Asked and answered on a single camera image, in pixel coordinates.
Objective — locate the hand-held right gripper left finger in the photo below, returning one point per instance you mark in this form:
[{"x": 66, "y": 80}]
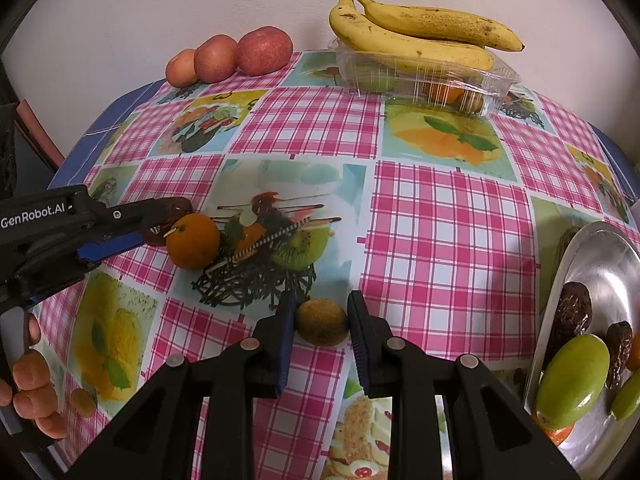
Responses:
[{"x": 285, "y": 342}]

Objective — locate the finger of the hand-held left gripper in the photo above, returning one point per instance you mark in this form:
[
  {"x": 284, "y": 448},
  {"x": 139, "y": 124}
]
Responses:
[
  {"x": 135, "y": 212},
  {"x": 115, "y": 246}
]

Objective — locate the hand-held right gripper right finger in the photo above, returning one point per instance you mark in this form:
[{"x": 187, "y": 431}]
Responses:
[{"x": 360, "y": 345}]

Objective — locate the brown-green kiwi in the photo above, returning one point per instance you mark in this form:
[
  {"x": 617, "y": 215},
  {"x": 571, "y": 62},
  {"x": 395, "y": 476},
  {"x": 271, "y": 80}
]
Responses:
[{"x": 321, "y": 322}]

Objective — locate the small round brown date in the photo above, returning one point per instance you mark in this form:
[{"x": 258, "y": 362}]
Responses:
[{"x": 180, "y": 208}]

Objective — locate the large green jujube fruit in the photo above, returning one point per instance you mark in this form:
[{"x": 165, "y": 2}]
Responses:
[{"x": 570, "y": 385}]

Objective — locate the large wrinkled brown date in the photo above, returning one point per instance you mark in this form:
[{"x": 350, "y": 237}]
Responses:
[{"x": 572, "y": 310}]

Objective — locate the round stainless steel plate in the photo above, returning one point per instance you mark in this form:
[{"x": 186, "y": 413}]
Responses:
[{"x": 605, "y": 280}]

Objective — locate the person's left hand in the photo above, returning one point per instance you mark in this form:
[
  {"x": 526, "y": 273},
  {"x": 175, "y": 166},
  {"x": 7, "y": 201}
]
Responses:
[{"x": 32, "y": 375}]

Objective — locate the brown wooden board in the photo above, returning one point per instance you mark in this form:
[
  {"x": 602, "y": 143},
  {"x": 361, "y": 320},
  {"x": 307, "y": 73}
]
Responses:
[{"x": 37, "y": 132}]

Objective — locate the small pale red apple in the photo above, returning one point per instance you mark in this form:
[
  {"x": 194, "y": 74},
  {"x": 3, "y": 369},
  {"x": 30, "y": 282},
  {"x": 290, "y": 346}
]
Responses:
[{"x": 181, "y": 68}]

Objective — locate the tiny orange kumquat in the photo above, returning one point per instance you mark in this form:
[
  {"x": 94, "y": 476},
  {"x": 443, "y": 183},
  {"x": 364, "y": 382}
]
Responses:
[{"x": 82, "y": 403}]

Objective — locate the medium red apple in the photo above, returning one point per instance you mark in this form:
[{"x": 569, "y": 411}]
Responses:
[{"x": 215, "y": 59}]

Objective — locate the large red apple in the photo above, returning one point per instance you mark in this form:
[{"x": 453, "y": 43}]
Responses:
[{"x": 264, "y": 51}]

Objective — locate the orange in clear container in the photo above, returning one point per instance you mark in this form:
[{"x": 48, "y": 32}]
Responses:
[{"x": 450, "y": 96}]

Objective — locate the green fruit in clear container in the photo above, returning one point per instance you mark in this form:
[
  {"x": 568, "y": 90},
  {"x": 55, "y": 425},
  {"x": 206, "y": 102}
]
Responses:
[{"x": 377, "y": 80}]

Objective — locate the clear plastic container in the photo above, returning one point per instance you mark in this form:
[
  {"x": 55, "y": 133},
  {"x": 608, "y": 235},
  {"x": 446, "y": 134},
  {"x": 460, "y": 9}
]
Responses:
[{"x": 500, "y": 82}]

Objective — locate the spotted yellow banana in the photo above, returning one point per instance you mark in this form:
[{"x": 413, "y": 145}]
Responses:
[
  {"x": 440, "y": 22},
  {"x": 400, "y": 45}
]

